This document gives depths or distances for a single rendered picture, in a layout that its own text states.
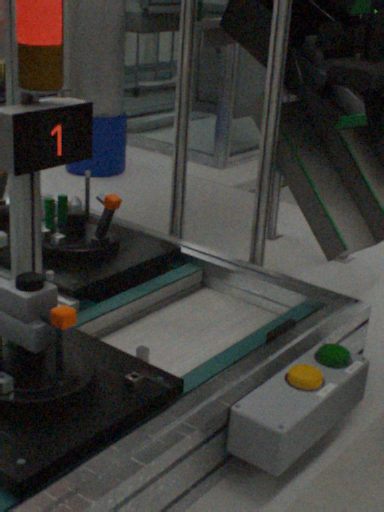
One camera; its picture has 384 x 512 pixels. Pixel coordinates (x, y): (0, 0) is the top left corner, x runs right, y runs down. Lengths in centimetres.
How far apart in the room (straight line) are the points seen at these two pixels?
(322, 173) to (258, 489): 57
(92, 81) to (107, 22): 14
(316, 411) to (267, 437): 8
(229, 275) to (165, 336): 18
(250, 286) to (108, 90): 88
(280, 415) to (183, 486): 13
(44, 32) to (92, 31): 101
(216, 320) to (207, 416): 31
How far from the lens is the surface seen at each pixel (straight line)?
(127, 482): 74
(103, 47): 189
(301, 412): 85
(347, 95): 119
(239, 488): 90
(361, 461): 97
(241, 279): 118
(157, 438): 80
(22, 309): 79
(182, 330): 108
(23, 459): 75
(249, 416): 84
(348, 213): 126
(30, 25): 89
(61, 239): 116
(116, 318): 108
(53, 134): 91
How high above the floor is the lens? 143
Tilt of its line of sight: 22 degrees down
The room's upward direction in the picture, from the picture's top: 4 degrees clockwise
